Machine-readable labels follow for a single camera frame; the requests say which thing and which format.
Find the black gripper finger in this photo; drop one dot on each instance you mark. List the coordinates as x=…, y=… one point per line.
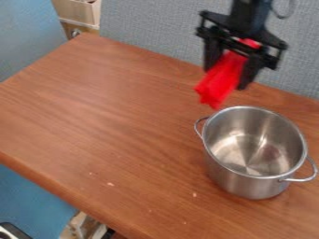
x=251, y=68
x=212, y=52

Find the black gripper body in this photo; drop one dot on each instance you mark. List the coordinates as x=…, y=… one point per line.
x=241, y=30

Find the red plastic block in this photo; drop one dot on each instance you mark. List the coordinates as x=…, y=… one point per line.
x=220, y=80

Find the stainless steel pot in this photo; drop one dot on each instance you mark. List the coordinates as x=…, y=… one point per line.
x=255, y=149

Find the dark object bottom corner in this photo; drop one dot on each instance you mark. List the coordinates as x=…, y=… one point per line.
x=11, y=232

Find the light wooden furniture piece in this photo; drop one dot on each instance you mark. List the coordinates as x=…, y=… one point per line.
x=79, y=15

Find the wooden frame under table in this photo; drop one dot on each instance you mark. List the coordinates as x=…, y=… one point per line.
x=83, y=227

